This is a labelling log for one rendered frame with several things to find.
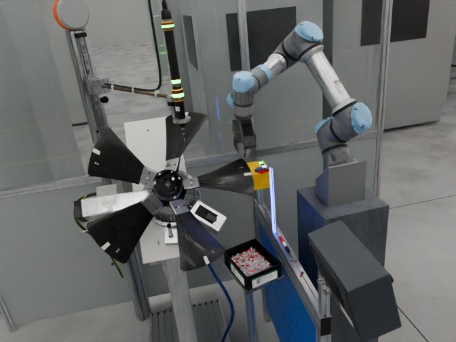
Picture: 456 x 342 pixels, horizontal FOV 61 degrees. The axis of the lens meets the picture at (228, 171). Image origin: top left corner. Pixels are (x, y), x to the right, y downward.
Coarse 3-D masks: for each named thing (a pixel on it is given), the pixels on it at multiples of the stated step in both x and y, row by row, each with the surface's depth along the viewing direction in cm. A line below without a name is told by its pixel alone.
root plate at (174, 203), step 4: (176, 200) 161; (180, 200) 164; (172, 204) 158; (176, 204) 160; (180, 204) 162; (184, 204) 164; (172, 208) 157; (176, 208) 159; (180, 208) 161; (184, 208) 162; (176, 212) 157; (180, 212) 159
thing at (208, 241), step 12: (180, 216) 156; (192, 216) 162; (180, 228) 154; (192, 228) 158; (204, 228) 163; (180, 240) 151; (192, 240) 154; (204, 240) 159; (216, 240) 163; (180, 252) 150; (192, 252) 152; (204, 252) 155; (216, 252) 159; (180, 264) 148; (192, 264) 150; (204, 264) 153
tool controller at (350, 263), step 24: (312, 240) 111; (336, 240) 107; (336, 264) 100; (360, 264) 97; (336, 288) 101; (360, 288) 91; (384, 288) 93; (360, 312) 95; (384, 312) 96; (360, 336) 99
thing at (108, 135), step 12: (108, 132) 161; (96, 144) 163; (108, 144) 162; (120, 144) 160; (96, 156) 164; (108, 156) 162; (120, 156) 161; (132, 156) 160; (96, 168) 165; (108, 168) 165; (120, 168) 163; (132, 168) 162; (132, 180) 165
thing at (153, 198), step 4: (152, 192) 158; (148, 196) 157; (152, 196) 159; (156, 196) 160; (144, 200) 157; (148, 200) 158; (152, 200) 160; (156, 200) 161; (144, 204) 158; (148, 204) 159; (156, 204) 161; (160, 204) 163; (148, 208) 160; (152, 208) 161; (152, 212) 162
